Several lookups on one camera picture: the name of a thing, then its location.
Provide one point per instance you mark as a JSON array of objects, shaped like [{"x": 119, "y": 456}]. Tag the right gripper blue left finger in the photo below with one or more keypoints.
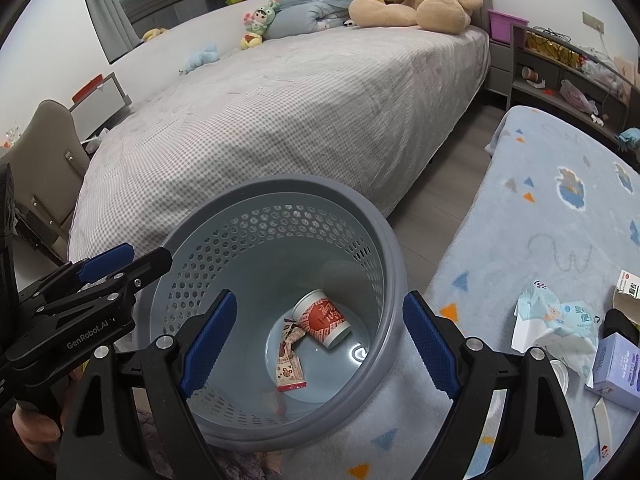
[{"x": 201, "y": 339}]

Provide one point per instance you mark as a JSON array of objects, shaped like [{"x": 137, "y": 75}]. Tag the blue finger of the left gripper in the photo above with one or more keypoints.
[
  {"x": 146, "y": 269},
  {"x": 93, "y": 269}
]

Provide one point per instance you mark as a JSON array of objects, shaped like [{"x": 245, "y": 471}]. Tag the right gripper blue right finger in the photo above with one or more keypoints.
[{"x": 434, "y": 350}]

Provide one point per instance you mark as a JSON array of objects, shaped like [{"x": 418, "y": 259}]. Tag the red snack wrapper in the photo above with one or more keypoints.
[{"x": 289, "y": 370}]

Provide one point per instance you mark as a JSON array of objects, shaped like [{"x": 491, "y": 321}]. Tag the red white paper cup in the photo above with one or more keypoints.
[{"x": 319, "y": 317}]

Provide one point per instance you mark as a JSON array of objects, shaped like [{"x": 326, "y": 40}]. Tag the white plastic lid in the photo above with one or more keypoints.
[{"x": 561, "y": 373}]

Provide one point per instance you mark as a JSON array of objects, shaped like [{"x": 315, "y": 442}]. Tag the blue wet wipes packet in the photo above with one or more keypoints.
[{"x": 568, "y": 331}]

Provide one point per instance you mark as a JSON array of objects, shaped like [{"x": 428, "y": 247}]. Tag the red white straw wrapper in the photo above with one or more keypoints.
[{"x": 600, "y": 414}]

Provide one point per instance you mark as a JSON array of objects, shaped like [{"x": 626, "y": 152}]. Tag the purple cardboard box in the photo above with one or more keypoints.
[{"x": 615, "y": 373}]

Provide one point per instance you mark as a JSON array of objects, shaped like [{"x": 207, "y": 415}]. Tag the white green medicine box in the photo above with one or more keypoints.
[{"x": 626, "y": 295}]

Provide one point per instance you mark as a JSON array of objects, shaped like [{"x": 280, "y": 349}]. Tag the grey perforated trash basket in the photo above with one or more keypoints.
[{"x": 269, "y": 242}]

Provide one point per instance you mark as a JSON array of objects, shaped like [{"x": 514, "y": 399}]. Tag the person's left hand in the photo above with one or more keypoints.
[{"x": 39, "y": 433}]

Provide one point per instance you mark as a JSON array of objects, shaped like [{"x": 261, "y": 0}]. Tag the beige chair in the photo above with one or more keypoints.
[{"x": 48, "y": 164}]

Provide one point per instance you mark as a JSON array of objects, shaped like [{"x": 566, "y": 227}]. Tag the black fabric band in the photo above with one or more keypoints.
[{"x": 615, "y": 322}]

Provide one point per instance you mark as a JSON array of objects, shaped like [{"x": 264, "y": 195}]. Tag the blue patterned table blanket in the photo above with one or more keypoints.
[{"x": 557, "y": 213}]

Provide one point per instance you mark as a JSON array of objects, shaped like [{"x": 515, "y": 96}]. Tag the small light blue plush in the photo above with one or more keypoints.
[{"x": 207, "y": 56}]

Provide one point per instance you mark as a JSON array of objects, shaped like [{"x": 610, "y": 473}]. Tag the grey curtain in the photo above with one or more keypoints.
[{"x": 115, "y": 32}]

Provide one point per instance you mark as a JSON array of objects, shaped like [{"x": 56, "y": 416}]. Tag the small yellow plush toy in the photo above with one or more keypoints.
[{"x": 153, "y": 33}]

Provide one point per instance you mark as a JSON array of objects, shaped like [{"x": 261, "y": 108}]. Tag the grey checkered bed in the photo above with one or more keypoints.
[{"x": 365, "y": 107}]

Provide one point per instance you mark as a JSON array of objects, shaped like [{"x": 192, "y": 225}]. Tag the grey bedside drawer cabinet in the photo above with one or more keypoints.
[{"x": 499, "y": 78}]

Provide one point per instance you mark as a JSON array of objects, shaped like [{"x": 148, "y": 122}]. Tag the green hooded plush doll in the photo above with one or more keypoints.
[{"x": 257, "y": 23}]

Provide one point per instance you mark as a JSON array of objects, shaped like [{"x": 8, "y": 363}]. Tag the pink plastic bag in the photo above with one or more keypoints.
[{"x": 573, "y": 96}]

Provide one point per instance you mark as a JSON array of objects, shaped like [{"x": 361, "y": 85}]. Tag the grey shelf unit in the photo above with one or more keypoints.
[{"x": 536, "y": 82}]

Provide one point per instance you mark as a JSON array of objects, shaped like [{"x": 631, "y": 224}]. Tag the light blue folded quilt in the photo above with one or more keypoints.
[{"x": 298, "y": 17}]

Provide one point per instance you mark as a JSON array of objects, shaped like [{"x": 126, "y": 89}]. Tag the yellow gold patterned box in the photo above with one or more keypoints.
[{"x": 552, "y": 49}]

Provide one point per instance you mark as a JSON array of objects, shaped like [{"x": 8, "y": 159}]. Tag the purple storage box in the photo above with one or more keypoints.
[{"x": 500, "y": 25}]

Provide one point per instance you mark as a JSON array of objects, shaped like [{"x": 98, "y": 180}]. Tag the white wall socket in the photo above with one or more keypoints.
[{"x": 593, "y": 22}]

